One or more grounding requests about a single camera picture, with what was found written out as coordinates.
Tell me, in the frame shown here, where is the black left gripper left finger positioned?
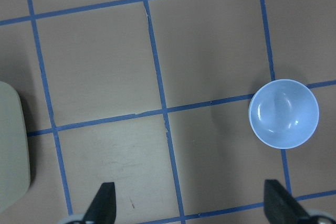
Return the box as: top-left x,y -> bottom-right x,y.
83,182 -> 117,223

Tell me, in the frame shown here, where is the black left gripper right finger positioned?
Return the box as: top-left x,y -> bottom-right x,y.
264,179 -> 312,224

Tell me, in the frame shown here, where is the blue bowl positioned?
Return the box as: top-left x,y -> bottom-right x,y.
248,79 -> 320,150

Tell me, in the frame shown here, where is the cream silver toaster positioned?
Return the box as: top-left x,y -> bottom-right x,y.
1,82 -> 30,212

